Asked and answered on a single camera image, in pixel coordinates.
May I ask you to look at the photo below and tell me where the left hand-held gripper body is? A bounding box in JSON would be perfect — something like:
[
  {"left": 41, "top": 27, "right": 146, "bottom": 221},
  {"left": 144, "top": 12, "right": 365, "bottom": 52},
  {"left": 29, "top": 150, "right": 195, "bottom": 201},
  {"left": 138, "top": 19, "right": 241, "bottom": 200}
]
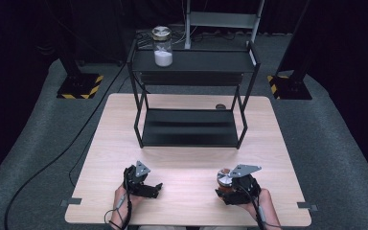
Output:
[{"left": 123, "top": 160, "right": 151, "bottom": 196}]

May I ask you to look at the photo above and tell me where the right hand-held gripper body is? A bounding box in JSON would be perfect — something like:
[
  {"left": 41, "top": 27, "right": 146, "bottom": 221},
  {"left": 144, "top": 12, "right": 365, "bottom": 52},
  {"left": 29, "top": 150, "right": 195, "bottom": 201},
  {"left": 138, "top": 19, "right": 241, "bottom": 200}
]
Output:
[{"left": 223, "top": 164, "right": 263, "bottom": 205}]

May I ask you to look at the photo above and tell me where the glass jar with brown contents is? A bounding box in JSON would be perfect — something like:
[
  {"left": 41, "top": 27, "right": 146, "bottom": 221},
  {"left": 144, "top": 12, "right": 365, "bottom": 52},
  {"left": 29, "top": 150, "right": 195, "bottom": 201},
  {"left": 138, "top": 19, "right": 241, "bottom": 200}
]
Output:
[{"left": 217, "top": 168, "right": 235, "bottom": 195}]

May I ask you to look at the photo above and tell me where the black metal two-tier shelf rack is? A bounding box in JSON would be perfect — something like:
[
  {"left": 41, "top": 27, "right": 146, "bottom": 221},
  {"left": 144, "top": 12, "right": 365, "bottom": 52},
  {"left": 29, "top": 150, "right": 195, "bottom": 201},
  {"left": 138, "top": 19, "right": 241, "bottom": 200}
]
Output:
[{"left": 126, "top": 39, "right": 262, "bottom": 150}]

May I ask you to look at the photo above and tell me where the glass jar with white powder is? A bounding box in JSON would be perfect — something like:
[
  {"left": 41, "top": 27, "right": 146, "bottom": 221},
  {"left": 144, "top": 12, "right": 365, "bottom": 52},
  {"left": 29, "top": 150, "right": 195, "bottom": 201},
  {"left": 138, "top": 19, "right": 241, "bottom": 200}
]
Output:
[{"left": 151, "top": 26, "right": 173, "bottom": 68}]

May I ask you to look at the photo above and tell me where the person's right hand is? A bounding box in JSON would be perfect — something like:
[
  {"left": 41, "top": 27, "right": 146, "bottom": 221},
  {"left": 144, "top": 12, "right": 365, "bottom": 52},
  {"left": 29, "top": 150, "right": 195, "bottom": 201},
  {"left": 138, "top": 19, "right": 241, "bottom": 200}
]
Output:
[{"left": 236, "top": 188, "right": 273, "bottom": 219}]

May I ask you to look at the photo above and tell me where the person's left hand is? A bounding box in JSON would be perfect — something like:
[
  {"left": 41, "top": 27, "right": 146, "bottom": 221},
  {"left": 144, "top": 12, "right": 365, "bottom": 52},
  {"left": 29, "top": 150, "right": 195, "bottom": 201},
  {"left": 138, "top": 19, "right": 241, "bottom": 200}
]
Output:
[{"left": 112, "top": 184, "right": 146, "bottom": 210}]

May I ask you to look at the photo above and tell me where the grey tape strip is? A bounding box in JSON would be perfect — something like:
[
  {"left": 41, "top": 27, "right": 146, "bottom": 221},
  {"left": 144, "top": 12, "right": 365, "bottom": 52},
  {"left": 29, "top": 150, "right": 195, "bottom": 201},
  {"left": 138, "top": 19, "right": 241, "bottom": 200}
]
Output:
[
  {"left": 59, "top": 197, "right": 83, "bottom": 208},
  {"left": 296, "top": 201, "right": 319, "bottom": 213}
]

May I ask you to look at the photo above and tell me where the black stand with striped base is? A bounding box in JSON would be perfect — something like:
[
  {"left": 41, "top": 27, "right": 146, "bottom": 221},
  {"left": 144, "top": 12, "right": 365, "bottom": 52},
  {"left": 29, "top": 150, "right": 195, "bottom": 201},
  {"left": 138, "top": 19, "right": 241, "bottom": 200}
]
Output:
[
  {"left": 266, "top": 0, "right": 321, "bottom": 101},
  {"left": 56, "top": 30, "right": 104, "bottom": 101}
]

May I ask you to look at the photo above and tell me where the grey metal stand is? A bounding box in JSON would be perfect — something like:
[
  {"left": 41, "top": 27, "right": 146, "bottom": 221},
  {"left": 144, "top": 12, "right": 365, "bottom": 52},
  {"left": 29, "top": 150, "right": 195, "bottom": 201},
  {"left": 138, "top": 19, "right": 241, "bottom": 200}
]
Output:
[{"left": 183, "top": 0, "right": 265, "bottom": 51}]

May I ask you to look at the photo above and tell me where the thin black floor cable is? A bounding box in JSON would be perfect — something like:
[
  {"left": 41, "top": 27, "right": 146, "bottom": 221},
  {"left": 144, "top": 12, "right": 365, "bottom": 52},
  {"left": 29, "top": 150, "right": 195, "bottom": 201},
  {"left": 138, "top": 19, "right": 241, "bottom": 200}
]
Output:
[{"left": 68, "top": 127, "right": 98, "bottom": 188}]

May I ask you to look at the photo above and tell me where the long black floor cable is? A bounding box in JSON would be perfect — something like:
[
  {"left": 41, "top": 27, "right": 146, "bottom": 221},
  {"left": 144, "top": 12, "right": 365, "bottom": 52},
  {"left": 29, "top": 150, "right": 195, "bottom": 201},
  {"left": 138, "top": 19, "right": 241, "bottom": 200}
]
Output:
[{"left": 4, "top": 60, "right": 129, "bottom": 230}]

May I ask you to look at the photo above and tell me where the tangle of floor cables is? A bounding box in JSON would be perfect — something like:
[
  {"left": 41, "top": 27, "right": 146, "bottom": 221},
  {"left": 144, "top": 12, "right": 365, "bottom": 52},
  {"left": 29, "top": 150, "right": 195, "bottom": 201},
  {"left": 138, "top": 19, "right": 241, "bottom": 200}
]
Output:
[{"left": 136, "top": 28, "right": 188, "bottom": 50}]

